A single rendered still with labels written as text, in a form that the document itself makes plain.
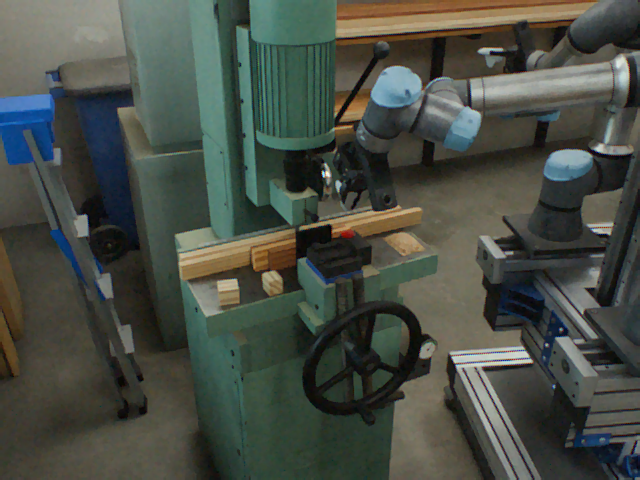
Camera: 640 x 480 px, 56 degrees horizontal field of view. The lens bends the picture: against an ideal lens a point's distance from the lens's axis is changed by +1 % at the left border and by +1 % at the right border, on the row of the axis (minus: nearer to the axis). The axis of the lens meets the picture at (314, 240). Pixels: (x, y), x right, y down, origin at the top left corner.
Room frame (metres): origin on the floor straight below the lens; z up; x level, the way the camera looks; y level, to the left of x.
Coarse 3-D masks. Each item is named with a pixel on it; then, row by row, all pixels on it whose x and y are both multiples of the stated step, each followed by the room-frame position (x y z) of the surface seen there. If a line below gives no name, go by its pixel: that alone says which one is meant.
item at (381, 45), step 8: (376, 48) 1.23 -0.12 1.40; (384, 48) 1.23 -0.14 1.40; (376, 56) 1.23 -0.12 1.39; (384, 56) 1.23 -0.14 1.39; (368, 64) 1.27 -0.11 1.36; (368, 72) 1.28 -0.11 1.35; (360, 80) 1.30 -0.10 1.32; (360, 88) 1.31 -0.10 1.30; (352, 96) 1.33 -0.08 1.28; (344, 104) 1.36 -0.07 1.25; (344, 112) 1.38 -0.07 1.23; (336, 120) 1.40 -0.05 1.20; (328, 144) 1.45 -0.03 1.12; (320, 152) 1.45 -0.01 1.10; (328, 152) 1.46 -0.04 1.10
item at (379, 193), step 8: (368, 160) 1.05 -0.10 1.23; (376, 160) 1.06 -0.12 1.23; (384, 160) 1.07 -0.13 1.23; (368, 168) 1.05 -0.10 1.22; (376, 168) 1.05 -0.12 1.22; (384, 168) 1.06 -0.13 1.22; (368, 176) 1.05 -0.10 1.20; (376, 176) 1.04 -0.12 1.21; (384, 176) 1.05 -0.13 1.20; (368, 184) 1.05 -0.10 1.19; (376, 184) 1.04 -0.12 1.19; (384, 184) 1.04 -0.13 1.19; (392, 184) 1.05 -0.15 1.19; (376, 192) 1.03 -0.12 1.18; (384, 192) 1.03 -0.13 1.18; (392, 192) 1.04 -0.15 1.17; (376, 200) 1.02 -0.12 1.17; (384, 200) 1.02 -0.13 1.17; (392, 200) 1.03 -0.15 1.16; (376, 208) 1.02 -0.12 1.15; (384, 208) 1.02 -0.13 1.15
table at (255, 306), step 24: (384, 264) 1.22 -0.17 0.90; (408, 264) 1.24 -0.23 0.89; (432, 264) 1.27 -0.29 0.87; (192, 288) 1.12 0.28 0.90; (216, 288) 1.12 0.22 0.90; (240, 288) 1.12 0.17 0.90; (288, 288) 1.12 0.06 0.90; (216, 312) 1.03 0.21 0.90; (240, 312) 1.05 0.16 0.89; (264, 312) 1.07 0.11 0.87; (288, 312) 1.10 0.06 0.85; (312, 312) 1.07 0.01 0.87; (216, 336) 1.02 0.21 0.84
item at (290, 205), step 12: (276, 180) 1.34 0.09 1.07; (276, 192) 1.31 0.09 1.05; (288, 192) 1.27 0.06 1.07; (300, 192) 1.27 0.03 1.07; (312, 192) 1.27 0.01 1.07; (276, 204) 1.31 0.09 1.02; (288, 204) 1.24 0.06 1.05; (300, 204) 1.24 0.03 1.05; (312, 204) 1.25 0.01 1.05; (288, 216) 1.25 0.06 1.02; (300, 216) 1.24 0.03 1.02
